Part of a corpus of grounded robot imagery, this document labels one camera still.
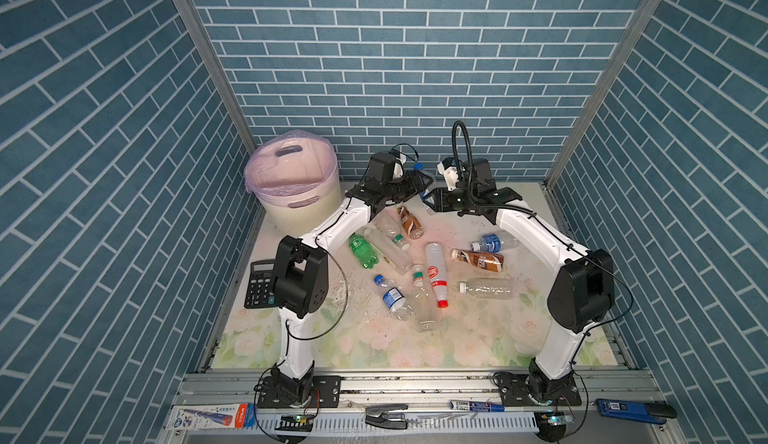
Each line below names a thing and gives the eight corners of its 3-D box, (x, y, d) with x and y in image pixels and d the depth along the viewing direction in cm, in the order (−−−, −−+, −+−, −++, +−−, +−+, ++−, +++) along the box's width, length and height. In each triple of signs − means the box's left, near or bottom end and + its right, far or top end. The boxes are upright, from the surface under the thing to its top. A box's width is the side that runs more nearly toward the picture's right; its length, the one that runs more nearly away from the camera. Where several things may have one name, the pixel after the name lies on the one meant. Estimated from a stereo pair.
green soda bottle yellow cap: (366, 271, 97) (365, 264, 93) (348, 246, 103) (346, 238, 99) (378, 264, 98) (378, 256, 95) (360, 239, 105) (358, 231, 101)
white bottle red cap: (429, 308, 89) (430, 303, 86) (425, 248, 102) (426, 242, 99) (448, 308, 89) (450, 303, 86) (441, 248, 102) (443, 242, 99)
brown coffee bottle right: (449, 260, 100) (451, 252, 96) (452, 249, 103) (455, 240, 98) (497, 276, 96) (502, 268, 92) (500, 264, 99) (504, 256, 95)
